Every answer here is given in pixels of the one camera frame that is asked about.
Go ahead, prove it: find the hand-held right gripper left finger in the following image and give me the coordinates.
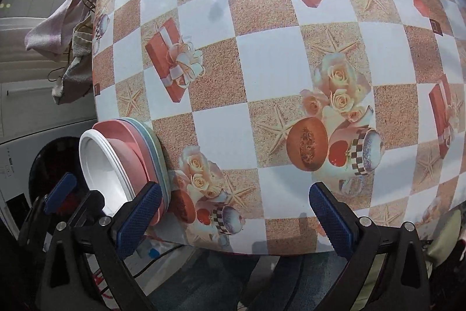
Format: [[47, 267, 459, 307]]
[[36, 182, 163, 311]]

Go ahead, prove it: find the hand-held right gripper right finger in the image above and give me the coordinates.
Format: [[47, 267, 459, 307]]
[[309, 182, 434, 311]]

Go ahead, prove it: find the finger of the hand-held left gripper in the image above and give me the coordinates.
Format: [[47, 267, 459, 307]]
[[18, 196, 50, 249], [44, 173, 106, 224]]

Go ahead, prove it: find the white bowl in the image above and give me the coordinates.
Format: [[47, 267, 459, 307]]
[[91, 131, 139, 204], [79, 129, 133, 217], [85, 130, 136, 204]]

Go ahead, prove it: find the light green plate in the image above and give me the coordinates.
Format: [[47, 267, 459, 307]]
[[127, 117, 172, 215]]

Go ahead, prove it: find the pink plate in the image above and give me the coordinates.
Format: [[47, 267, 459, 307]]
[[92, 119, 163, 227]]

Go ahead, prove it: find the light blue plate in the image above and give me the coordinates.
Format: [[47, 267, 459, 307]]
[[122, 118, 167, 220]]

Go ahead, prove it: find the white washing machine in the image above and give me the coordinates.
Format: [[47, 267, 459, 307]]
[[0, 118, 97, 242]]

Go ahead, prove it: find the person's jeans leg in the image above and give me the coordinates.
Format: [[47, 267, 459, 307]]
[[146, 249, 350, 311]]

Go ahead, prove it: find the pink towel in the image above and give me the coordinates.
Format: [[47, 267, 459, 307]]
[[25, 0, 97, 60]]

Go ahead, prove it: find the checkered printed tablecloth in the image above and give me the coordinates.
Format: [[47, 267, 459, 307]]
[[91, 0, 466, 255]]

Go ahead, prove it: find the black cable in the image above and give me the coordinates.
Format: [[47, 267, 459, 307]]
[[131, 242, 193, 279]]

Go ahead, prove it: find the gold wire drying rack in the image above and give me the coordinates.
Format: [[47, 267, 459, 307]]
[[47, 0, 97, 82]]

